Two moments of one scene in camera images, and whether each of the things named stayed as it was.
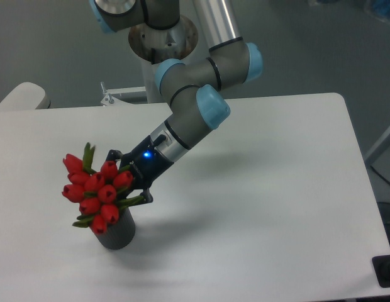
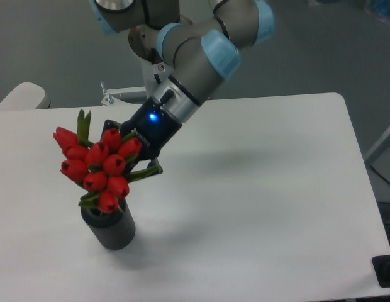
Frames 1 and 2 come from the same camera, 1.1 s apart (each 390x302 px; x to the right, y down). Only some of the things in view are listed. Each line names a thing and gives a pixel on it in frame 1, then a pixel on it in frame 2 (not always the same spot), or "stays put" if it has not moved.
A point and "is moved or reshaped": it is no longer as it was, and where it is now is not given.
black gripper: (145, 164) to (154, 126)
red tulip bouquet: (100, 193) is moved or reshaped
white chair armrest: (26, 95) stays put
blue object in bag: (384, 7) stays put
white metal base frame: (109, 100) stays put
